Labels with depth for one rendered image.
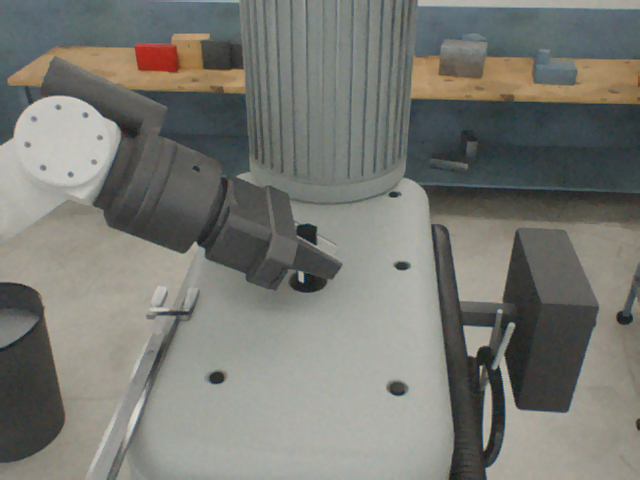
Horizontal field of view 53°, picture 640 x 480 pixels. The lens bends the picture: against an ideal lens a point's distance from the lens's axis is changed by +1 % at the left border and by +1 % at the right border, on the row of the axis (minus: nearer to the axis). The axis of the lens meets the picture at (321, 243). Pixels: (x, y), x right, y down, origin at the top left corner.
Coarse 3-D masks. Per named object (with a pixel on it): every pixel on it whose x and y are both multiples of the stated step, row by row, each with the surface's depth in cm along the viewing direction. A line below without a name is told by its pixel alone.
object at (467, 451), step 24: (432, 240) 85; (456, 288) 77; (456, 312) 72; (456, 336) 69; (456, 360) 66; (456, 384) 63; (456, 408) 60; (456, 432) 58; (456, 456) 56; (480, 456) 56
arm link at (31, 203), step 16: (0, 160) 54; (16, 160) 54; (0, 176) 54; (16, 176) 54; (0, 192) 53; (16, 192) 54; (32, 192) 55; (48, 192) 55; (0, 208) 53; (16, 208) 54; (32, 208) 55; (48, 208) 55; (0, 224) 52; (16, 224) 53; (0, 240) 50
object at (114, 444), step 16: (160, 288) 61; (192, 288) 61; (160, 304) 59; (192, 304) 59; (160, 320) 57; (176, 320) 57; (160, 336) 55; (144, 352) 53; (160, 352) 53; (144, 368) 52; (128, 384) 50; (144, 384) 50; (128, 400) 49; (144, 400) 49; (112, 416) 48; (128, 416) 48; (112, 432) 46; (128, 432) 46; (112, 448) 45; (96, 464) 44; (112, 464) 44
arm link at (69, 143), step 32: (64, 64) 51; (64, 96) 47; (96, 96) 52; (128, 96) 53; (32, 128) 46; (64, 128) 47; (96, 128) 47; (128, 128) 53; (32, 160) 46; (64, 160) 47; (96, 160) 47; (128, 160) 51; (160, 160) 51; (64, 192) 50; (96, 192) 51; (128, 192) 50; (160, 192) 51; (128, 224) 52
